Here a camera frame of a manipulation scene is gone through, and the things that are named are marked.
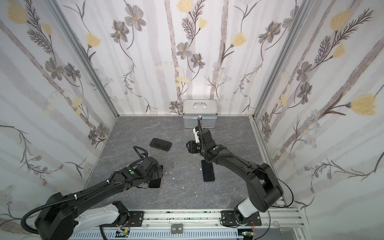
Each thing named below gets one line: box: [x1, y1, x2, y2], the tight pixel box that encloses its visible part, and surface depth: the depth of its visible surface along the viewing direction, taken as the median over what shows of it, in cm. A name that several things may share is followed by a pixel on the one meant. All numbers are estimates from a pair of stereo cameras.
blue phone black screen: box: [201, 159, 215, 182], surface depth 92 cm
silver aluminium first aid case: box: [182, 99, 218, 129], surface depth 109 cm
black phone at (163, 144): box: [149, 138, 172, 152], surface depth 106 cm
